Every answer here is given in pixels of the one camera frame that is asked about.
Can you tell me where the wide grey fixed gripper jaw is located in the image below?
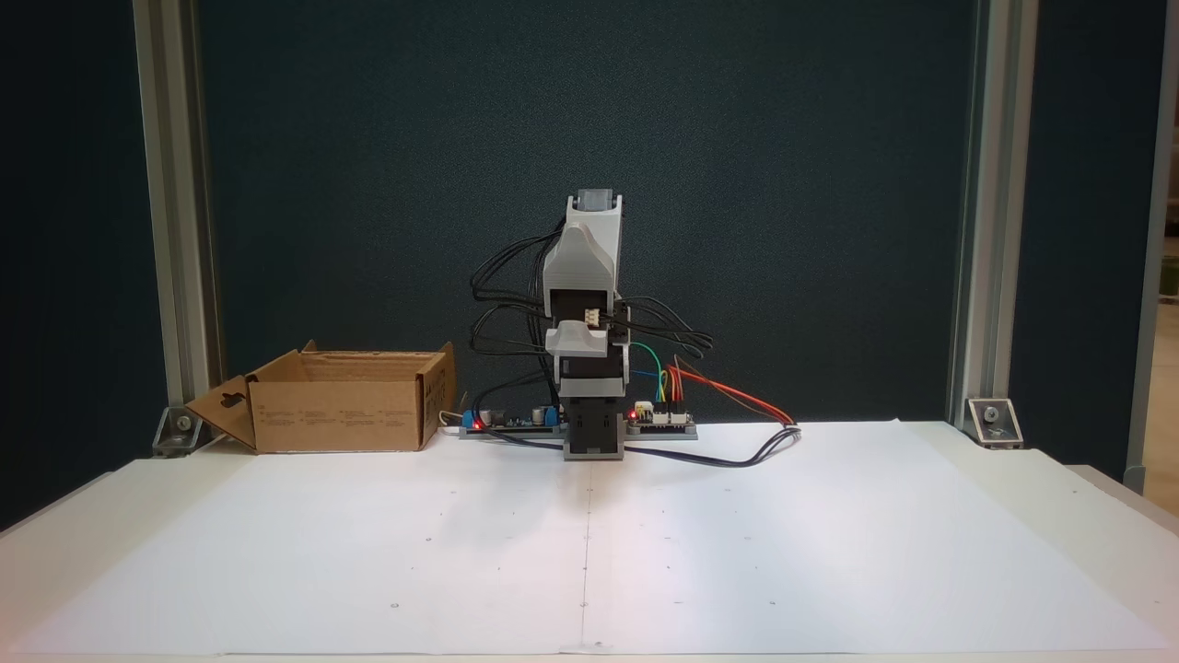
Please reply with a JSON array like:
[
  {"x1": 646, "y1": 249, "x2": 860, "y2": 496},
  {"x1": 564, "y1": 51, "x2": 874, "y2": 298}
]
[{"x1": 545, "y1": 319, "x2": 611, "y2": 357}]

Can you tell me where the circuit board with blue terminal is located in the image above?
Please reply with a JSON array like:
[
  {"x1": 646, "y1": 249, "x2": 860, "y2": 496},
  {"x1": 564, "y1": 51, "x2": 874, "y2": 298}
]
[{"x1": 460, "y1": 400, "x2": 566, "y2": 439}]

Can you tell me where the small motor controller board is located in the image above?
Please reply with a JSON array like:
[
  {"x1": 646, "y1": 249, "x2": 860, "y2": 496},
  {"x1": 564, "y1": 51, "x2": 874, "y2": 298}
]
[{"x1": 626, "y1": 400, "x2": 698, "y2": 439}]

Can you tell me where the open cardboard box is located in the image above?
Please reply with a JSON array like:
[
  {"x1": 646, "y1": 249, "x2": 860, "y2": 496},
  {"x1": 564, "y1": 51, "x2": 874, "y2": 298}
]
[{"x1": 186, "y1": 341, "x2": 459, "y2": 454}]

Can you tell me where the green wire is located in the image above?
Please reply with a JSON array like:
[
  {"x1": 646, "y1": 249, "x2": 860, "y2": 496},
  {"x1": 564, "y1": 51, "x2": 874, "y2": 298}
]
[{"x1": 630, "y1": 342, "x2": 667, "y2": 406}]

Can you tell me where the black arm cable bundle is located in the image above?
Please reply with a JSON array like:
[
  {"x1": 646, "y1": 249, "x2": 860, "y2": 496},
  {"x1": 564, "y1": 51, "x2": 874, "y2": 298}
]
[
  {"x1": 469, "y1": 230, "x2": 565, "y2": 434},
  {"x1": 612, "y1": 295, "x2": 717, "y2": 358}
]

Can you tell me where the red wire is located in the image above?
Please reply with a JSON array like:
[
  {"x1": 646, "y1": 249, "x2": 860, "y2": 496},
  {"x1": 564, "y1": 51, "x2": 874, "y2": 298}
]
[{"x1": 667, "y1": 366, "x2": 795, "y2": 426}]

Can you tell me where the orange wire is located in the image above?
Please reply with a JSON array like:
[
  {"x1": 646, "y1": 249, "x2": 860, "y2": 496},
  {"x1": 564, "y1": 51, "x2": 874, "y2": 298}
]
[{"x1": 675, "y1": 354, "x2": 797, "y2": 426}]

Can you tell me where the metal corner bracket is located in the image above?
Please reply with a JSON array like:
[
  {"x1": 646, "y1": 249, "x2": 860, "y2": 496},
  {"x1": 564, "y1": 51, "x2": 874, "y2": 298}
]
[
  {"x1": 964, "y1": 397, "x2": 1024, "y2": 450},
  {"x1": 151, "y1": 405, "x2": 220, "y2": 459}
]

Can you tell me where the aluminium frame post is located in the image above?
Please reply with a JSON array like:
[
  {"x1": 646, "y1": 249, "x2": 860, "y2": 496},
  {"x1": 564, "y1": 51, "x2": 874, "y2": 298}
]
[
  {"x1": 1124, "y1": 0, "x2": 1179, "y2": 495},
  {"x1": 133, "y1": 0, "x2": 224, "y2": 429},
  {"x1": 947, "y1": 0, "x2": 1039, "y2": 434}
]

